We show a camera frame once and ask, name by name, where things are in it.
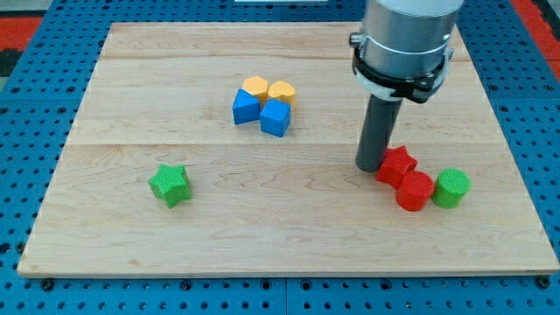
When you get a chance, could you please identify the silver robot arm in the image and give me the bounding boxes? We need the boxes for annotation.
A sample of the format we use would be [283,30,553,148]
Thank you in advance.
[349,0,464,103]

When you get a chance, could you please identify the green star block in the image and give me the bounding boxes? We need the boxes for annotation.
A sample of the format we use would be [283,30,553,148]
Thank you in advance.
[148,164,192,208]

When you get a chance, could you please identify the yellow heart block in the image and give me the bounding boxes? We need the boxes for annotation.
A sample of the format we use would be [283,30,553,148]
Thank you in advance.
[267,80,297,109]

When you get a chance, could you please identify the yellow hexagon block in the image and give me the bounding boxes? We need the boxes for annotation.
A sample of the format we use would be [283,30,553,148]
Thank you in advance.
[242,76,269,107]

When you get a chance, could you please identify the wooden board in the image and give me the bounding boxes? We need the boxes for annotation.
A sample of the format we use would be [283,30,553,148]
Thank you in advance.
[17,23,559,279]

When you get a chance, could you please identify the red cylinder block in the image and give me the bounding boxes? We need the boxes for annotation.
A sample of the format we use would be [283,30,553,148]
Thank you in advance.
[395,171,435,212]

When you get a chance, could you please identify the blue triangular block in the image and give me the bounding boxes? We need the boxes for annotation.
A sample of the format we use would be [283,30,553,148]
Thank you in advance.
[232,88,261,125]

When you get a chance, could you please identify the green cylinder block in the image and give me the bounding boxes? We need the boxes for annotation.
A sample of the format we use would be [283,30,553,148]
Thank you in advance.
[431,168,471,208]

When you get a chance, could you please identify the red star block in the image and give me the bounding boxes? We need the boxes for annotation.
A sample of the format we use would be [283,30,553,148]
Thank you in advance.
[376,146,418,189]

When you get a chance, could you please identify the blue cube block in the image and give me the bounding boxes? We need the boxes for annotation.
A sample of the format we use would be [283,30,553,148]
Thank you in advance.
[260,99,291,137]

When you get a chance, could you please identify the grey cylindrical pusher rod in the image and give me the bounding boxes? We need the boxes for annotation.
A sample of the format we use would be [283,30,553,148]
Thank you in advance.
[355,94,403,172]

